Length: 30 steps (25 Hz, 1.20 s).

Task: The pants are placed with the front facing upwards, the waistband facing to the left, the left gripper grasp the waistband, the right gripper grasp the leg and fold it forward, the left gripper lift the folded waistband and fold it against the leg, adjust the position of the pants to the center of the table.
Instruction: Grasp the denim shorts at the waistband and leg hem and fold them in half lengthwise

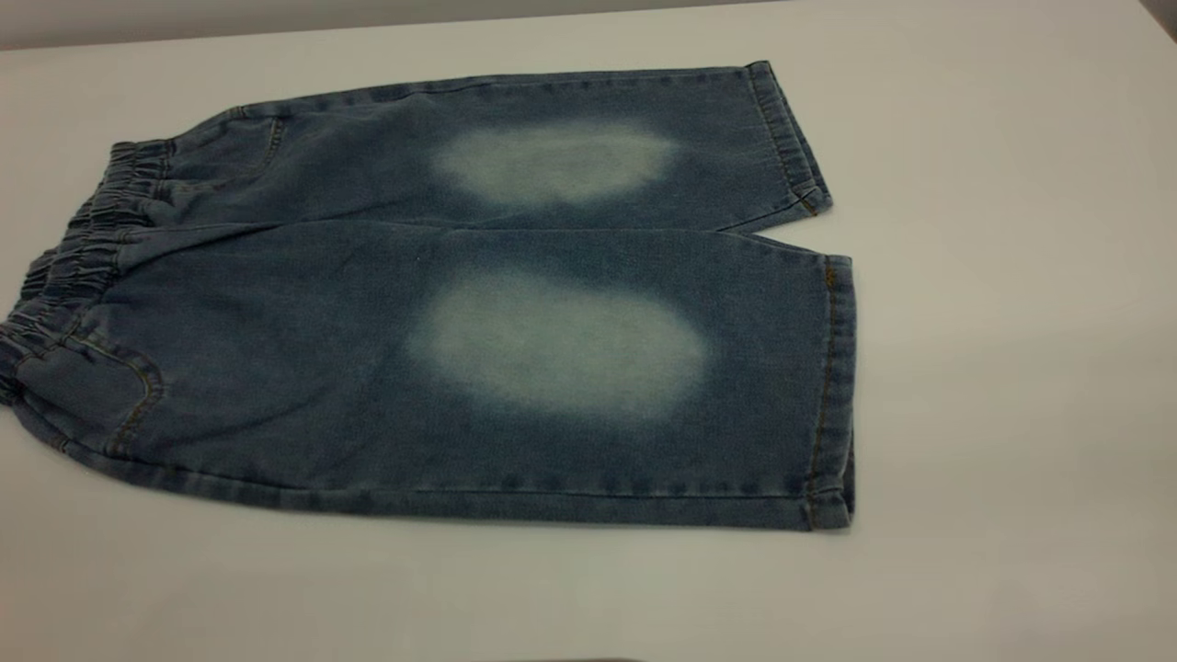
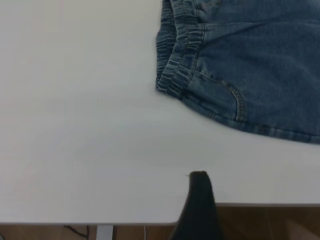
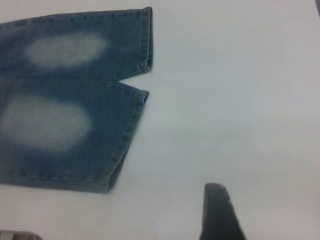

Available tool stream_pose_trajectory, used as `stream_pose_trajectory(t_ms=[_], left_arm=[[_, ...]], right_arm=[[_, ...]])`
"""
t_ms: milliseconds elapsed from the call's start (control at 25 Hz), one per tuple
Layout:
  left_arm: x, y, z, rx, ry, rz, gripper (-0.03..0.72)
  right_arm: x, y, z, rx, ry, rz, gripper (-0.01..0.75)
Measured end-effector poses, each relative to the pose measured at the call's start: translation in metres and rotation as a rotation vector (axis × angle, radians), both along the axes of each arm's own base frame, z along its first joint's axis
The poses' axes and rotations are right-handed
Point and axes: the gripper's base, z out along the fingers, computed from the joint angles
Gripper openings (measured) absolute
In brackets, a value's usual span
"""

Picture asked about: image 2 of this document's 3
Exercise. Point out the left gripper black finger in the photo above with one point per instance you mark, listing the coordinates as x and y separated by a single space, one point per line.
197 212

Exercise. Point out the blue denim pants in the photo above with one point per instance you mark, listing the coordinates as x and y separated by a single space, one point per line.
250 62

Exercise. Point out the white table leg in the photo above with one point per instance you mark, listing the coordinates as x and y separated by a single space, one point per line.
105 233

